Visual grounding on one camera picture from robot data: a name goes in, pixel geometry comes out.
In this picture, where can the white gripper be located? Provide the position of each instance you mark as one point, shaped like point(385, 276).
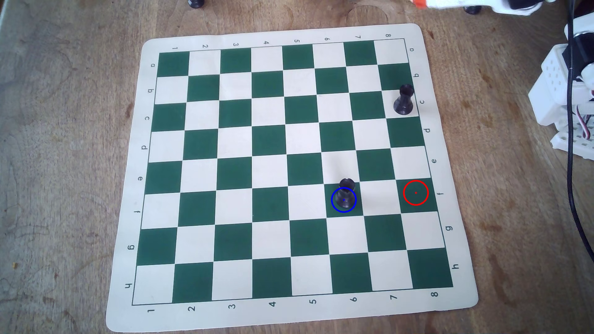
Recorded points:
point(448, 3)

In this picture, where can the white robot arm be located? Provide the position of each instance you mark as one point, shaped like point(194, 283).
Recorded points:
point(552, 92)

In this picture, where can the black rook chess piece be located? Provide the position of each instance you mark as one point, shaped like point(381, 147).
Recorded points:
point(403, 104)
point(345, 197)

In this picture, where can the green and white chess mat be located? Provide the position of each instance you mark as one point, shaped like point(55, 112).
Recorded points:
point(269, 185)

